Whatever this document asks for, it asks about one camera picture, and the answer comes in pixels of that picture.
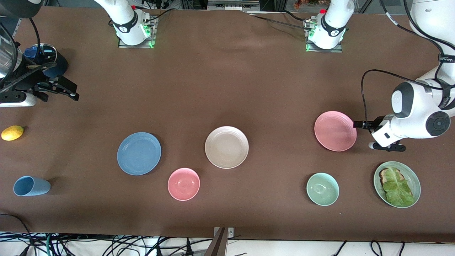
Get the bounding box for blue plate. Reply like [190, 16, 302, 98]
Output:
[117, 132, 162, 176]

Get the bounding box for black base cable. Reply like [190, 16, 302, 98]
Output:
[245, 12, 310, 31]
[144, 8, 175, 23]

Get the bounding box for pink plate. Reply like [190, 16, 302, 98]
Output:
[314, 111, 357, 152]

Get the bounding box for aluminium frame rail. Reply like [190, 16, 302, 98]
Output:
[207, 0, 261, 12]

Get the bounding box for black left base cable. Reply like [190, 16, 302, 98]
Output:
[245, 12, 310, 31]

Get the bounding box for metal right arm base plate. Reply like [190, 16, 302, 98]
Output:
[118, 16, 157, 48]

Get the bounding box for green plate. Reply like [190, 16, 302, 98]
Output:
[373, 161, 421, 209]

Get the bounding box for small green bowl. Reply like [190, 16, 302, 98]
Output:
[306, 172, 340, 207]

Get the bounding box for blue cup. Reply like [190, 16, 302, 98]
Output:
[13, 176, 51, 197]

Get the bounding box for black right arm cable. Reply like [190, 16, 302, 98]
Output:
[0, 17, 57, 94]

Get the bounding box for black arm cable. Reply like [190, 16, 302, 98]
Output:
[0, 17, 57, 94]
[361, 0, 455, 125]

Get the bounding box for beige plate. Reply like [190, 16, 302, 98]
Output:
[205, 126, 249, 169]

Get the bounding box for blue saucepan with glass lid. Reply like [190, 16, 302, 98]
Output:
[23, 43, 69, 79]

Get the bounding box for black right base cable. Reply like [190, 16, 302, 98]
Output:
[144, 8, 175, 23]

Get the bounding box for bread slice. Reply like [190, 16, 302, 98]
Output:
[379, 168, 405, 185]

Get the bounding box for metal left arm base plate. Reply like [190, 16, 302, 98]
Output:
[306, 36, 343, 53]

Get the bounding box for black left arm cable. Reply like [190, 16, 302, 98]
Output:
[361, 0, 455, 125]

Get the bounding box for yellow lemon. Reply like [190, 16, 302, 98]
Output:
[1, 125, 25, 141]

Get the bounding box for green lettuce leaf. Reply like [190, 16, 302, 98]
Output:
[382, 167, 415, 207]

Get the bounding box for small pink bowl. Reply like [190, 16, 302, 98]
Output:
[167, 167, 200, 201]

